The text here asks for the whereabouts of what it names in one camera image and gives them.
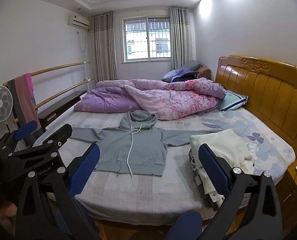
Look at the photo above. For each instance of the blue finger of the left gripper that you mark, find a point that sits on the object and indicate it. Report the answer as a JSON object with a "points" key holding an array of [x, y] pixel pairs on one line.
{"points": [[26, 130]]}

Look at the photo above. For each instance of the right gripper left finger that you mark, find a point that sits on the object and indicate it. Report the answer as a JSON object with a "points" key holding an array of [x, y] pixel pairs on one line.
{"points": [[47, 207]]}

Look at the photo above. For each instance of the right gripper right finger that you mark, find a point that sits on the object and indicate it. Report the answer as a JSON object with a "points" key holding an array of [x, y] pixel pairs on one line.
{"points": [[262, 218]]}

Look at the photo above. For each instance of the grey zip hoodie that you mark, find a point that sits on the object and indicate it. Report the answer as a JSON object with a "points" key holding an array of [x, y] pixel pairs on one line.
{"points": [[136, 145]]}

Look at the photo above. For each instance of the wooden nightstand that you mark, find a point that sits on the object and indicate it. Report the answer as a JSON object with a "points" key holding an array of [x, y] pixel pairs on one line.
{"points": [[287, 193]]}

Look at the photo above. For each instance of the white electric fan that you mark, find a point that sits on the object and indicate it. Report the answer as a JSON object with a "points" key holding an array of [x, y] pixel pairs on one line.
{"points": [[6, 103]]}

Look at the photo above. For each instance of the left grey curtain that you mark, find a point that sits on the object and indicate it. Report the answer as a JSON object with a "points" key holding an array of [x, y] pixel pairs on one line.
{"points": [[103, 46]]}

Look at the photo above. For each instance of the grey curtain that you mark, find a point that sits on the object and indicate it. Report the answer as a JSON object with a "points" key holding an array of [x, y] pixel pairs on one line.
{"points": [[181, 38], [103, 46]]}

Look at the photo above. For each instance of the white air conditioner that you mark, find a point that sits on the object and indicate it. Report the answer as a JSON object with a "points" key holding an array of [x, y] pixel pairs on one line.
{"points": [[78, 21]]}

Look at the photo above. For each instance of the blue striped pillow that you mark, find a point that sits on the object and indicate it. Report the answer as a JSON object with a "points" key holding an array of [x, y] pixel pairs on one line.
{"points": [[232, 101]]}

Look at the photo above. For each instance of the wooden headboard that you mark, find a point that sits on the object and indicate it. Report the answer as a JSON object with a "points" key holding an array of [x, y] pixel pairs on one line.
{"points": [[271, 87]]}

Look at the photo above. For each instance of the purple floral quilt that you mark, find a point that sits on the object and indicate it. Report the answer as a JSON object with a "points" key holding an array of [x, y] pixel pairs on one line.
{"points": [[169, 101]]}

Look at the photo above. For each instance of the window with bars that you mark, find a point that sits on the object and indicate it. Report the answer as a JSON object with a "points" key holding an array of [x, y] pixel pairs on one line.
{"points": [[147, 38]]}

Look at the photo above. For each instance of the brown chair by window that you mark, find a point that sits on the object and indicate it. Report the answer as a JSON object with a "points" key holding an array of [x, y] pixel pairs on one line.
{"points": [[204, 72]]}

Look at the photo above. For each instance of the dark blue pillow pile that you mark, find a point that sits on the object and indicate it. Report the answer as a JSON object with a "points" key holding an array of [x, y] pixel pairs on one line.
{"points": [[188, 71]]}

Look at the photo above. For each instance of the right grey curtain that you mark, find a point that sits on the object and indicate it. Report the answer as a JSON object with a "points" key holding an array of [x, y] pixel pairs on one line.
{"points": [[181, 38]]}

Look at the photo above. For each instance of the wooden double rail rack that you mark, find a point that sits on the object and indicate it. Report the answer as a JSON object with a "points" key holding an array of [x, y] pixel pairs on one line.
{"points": [[52, 83]]}

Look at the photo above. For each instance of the pink towel on rail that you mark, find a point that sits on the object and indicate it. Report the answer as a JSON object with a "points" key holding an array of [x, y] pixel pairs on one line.
{"points": [[23, 100]]}

